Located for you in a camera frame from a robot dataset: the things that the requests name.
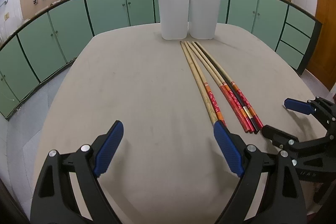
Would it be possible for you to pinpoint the white twin utensil holder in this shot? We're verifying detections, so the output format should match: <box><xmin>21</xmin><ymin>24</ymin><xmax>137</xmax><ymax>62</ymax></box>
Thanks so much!
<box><xmin>158</xmin><ymin>0</ymin><xmax>221</xmax><ymax>40</ymax></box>

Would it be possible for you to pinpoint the brown wooden door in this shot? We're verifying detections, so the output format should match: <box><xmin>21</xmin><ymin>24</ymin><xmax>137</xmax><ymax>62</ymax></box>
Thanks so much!
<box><xmin>307</xmin><ymin>0</ymin><xmax>336</xmax><ymax>90</ymax></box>

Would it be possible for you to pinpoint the black chopstick silver band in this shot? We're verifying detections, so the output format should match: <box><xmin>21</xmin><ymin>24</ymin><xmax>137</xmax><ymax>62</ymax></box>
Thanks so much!
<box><xmin>192</xmin><ymin>41</ymin><xmax>260</xmax><ymax>135</ymax></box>

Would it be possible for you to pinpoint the green kitchen cabinet run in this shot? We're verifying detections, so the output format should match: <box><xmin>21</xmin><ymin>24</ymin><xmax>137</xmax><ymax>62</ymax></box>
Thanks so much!
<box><xmin>1</xmin><ymin>0</ymin><xmax>322</xmax><ymax>118</ymax></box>

